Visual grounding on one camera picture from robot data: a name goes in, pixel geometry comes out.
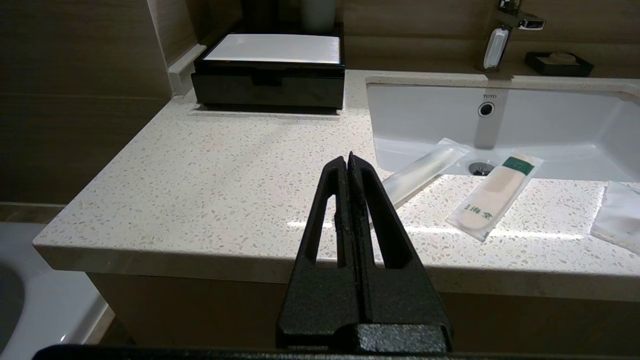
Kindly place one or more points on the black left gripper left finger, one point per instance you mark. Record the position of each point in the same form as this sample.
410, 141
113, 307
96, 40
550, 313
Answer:
310, 300

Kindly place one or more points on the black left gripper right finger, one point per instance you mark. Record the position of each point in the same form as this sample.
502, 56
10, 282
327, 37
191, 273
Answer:
400, 300

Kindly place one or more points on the translucent toothbrush packet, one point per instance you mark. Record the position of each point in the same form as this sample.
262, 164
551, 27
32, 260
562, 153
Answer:
430, 165

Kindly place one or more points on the black glossy box drawer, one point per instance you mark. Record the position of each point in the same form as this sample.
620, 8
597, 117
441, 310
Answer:
300, 92

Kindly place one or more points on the black amenity box white top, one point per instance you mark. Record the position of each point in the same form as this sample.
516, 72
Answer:
272, 49

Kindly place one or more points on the wooden vanity cabinet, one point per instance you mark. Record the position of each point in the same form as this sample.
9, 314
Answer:
200, 310

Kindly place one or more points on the comb packet green band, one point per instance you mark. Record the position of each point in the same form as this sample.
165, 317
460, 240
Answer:
492, 197

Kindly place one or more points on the chrome sink drain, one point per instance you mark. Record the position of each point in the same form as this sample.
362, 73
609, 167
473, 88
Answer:
481, 168

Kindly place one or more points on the white ceramic sink basin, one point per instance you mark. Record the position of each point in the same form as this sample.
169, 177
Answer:
550, 130

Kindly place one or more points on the square clear white packet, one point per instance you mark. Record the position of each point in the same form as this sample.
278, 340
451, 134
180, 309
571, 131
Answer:
620, 215

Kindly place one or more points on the white ceramic toilet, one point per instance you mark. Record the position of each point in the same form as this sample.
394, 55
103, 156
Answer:
55, 310

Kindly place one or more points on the chrome sink faucet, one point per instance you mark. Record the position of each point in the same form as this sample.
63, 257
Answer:
496, 47

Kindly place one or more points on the black square soap dish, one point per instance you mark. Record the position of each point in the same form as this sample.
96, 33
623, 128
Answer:
537, 65

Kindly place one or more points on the round beige soap bar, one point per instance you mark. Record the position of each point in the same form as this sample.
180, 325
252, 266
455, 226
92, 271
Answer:
560, 58

